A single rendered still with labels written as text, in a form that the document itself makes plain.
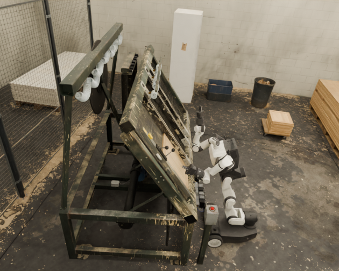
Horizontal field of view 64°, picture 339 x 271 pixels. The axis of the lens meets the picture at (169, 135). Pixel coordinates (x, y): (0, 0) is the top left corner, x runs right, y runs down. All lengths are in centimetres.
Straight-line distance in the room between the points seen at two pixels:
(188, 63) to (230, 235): 407
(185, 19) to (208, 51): 181
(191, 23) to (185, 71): 106
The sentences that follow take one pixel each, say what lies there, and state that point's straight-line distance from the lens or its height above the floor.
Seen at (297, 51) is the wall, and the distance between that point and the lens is 802.
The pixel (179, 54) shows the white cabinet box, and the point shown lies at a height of 118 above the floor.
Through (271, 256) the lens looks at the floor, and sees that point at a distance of 389.
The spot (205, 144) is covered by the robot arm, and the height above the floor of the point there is 122.
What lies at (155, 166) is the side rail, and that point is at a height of 149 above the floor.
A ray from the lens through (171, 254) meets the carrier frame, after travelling 338.
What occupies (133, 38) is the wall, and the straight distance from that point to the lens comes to 805.
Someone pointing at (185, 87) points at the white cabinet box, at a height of 40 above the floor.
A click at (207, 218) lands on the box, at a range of 285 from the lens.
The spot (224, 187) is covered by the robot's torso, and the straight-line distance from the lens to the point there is 323.
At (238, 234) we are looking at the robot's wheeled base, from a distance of 371.
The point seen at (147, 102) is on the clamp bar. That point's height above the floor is 173.
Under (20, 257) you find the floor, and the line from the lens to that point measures 384.
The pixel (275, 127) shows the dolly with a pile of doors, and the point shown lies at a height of 28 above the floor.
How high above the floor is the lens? 301
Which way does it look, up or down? 33 degrees down
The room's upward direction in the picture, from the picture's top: 5 degrees clockwise
